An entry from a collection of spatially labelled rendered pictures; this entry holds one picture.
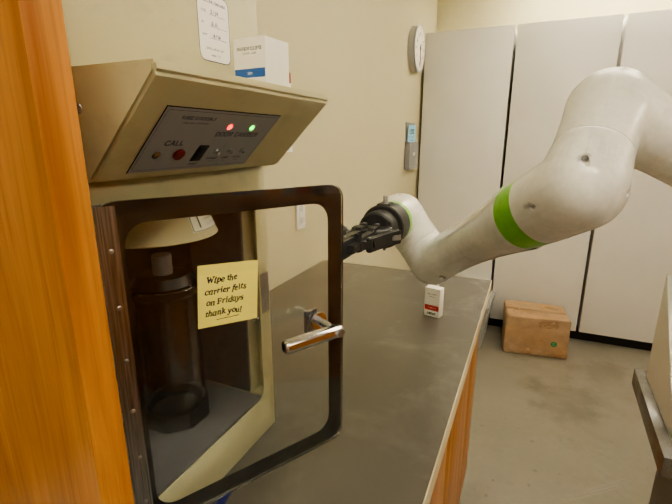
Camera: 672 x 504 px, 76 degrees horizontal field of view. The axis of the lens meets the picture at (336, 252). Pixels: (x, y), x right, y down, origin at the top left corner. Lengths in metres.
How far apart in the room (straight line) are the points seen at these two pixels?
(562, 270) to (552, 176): 2.87
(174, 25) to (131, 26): 0.06
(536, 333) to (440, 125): 1.63
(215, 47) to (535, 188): 0.48
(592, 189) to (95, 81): 0.57
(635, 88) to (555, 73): 2.64
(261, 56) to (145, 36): 0.13
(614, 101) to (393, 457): 0.64
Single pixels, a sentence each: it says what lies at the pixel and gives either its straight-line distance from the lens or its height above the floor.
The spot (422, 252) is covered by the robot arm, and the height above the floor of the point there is 1.20.
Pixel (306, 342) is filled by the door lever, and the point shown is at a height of 1.20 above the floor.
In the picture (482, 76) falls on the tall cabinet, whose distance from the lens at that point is 3.43.
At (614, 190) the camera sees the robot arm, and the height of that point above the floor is 1.39.
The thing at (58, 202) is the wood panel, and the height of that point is 1.41.
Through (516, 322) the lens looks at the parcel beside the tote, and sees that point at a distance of 3.24.
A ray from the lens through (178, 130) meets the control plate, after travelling 0.46.
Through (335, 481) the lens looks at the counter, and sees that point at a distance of 0.75.
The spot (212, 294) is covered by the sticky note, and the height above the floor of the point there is 1.27.
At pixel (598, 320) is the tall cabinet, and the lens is 3.65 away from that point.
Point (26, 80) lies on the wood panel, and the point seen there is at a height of 1.49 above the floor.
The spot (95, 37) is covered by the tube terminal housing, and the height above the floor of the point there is 1.54.
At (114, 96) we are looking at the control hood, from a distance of 0.42.
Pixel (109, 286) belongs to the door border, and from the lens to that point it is 0.49.
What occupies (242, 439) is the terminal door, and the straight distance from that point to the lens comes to 0.64.
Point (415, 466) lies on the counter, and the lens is 0.78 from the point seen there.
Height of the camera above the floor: 1.45
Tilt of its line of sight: 15 degrees down
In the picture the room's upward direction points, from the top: straight up
